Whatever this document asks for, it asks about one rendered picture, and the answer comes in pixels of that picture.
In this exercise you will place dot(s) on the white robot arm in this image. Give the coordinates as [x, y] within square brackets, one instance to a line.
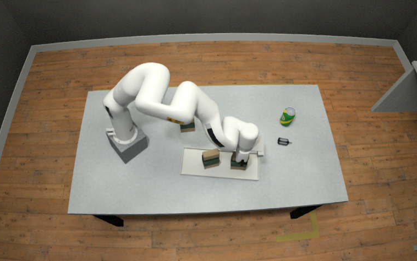
[147, 85]

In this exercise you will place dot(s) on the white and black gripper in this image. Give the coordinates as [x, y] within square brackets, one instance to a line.
[241, 156]

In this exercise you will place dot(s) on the green and yellow drink can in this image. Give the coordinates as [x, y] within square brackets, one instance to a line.
[287, 116]

